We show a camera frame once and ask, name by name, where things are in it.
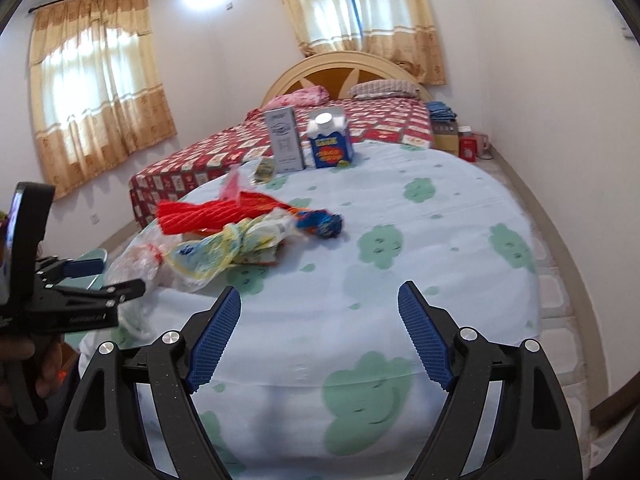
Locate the narrow beige patterned curtain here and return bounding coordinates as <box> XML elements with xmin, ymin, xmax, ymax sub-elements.
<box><xmin>357</xmin><ymin>0</ymin><xmax>447</xmax><ymax>86</ymax></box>
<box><xmin>272</xmin><ymin>0</ymin><xmax>364</xmax><ymax>59</ymax></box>

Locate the cream wooden bed headboard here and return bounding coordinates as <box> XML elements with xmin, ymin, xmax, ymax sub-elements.
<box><xmin>261</xmin><ymin>51</ymin><xmax>433</xmax><ymax>108</ymax></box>

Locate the wide beige patterned curtain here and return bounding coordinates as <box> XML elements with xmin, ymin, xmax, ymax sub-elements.
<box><xmin>29</xmin><ymin>0</ymin><xmax>179</xmax><ymax>202</ymax></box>

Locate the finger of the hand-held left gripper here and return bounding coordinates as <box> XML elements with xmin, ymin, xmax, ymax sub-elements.
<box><xmin>35</xmin><ymin>255</ymin><xmax>104</xmax><ymax>292</ymax></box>
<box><xmin>31</xmin><ymin>280</ymin><xmax>147</xmax><ymax>332</ymax></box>

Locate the red ribbed foam net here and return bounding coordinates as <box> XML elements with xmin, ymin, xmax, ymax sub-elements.
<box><xmin>239</xmin><ymin>190</ymin><xmax>288</xmax><ymax>213</ymax></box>
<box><xmin>156</xmin><ymin>199</ymin><xmax>242</xmax><ymax>236</ymax></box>

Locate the table with green-print cloth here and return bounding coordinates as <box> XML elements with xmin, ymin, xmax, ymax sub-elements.
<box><xmin>80</xmin><ymin>140</ymin><xmax>546</xmax><ymax>480</ymax></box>

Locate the bed with red checkered cover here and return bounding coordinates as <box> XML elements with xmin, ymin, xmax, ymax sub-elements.
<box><xmin>128</xmin><ymin>96</ymin><xmax>435</xmax><ymax>231</ymax></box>

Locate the yellow printed plastic bag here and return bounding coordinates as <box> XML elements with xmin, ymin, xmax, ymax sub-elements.
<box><xmin>165</xmin><ymin>209</ymin><xmax>297</xmax><ymax>294</ymax></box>

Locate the striped pillow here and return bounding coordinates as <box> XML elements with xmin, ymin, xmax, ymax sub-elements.
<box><xmin>347</xmin><ymin>79</ymin><xmax>420</xmax><ymax>100</ymax></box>

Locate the tall white carton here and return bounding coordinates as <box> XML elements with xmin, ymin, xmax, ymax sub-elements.
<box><xmin>264</xmin><ymin>107</ymin><xmax>306</xmax><ymax>174</ymax></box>

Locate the dark flat wrapper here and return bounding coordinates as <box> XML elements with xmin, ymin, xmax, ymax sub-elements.
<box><xmin>251</xmin><ymin>157</ymin><xmax>279</xmax><ymax>184</ymax></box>

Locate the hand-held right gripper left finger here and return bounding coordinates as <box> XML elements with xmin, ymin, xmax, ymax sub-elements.
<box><xmin>52</xmin><ymin>285</ymin><xmax>242</xmax><ymax>480</ymax></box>

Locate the clear plastic bag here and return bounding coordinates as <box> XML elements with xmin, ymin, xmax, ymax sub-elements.
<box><xmin>104</xmin><ymin>239</ymin><xmax>167</xmax><ymax>342</ymax></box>

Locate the cardboard box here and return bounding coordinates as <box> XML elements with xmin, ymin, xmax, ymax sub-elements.
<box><xmin>432</xmin><ymin>120</ymin><xmax>461</xmax><ymax>157</ymax></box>

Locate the person's left hand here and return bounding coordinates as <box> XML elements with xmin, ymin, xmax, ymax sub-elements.
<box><xmin>32</xmin><ymin>337</ymin><xmax>67</xmax><ymax>400</ymax></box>

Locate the blue gable carton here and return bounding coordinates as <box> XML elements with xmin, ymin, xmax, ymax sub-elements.
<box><xmin>305</xmin><ymin>112</ymin><xmax>356</xmax><ymax>169</ymax></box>

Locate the pink blanket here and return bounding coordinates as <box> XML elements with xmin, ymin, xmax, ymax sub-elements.
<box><xmin>270</xmin><ymin>85</ymin><xmax>331</xmax><ymax>108</ymax></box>

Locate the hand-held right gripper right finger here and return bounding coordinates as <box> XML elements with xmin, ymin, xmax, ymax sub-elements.
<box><xmin>397</xmin><ymin>280</ymin><xmax>583</xmax><ymax>480</ymax></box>

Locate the blue orange snack wrapper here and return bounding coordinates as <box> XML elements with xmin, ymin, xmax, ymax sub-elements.
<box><xmin>294</xmin><ymin>209</ymin><xmax>347</xmax><ymax>239</ymax></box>

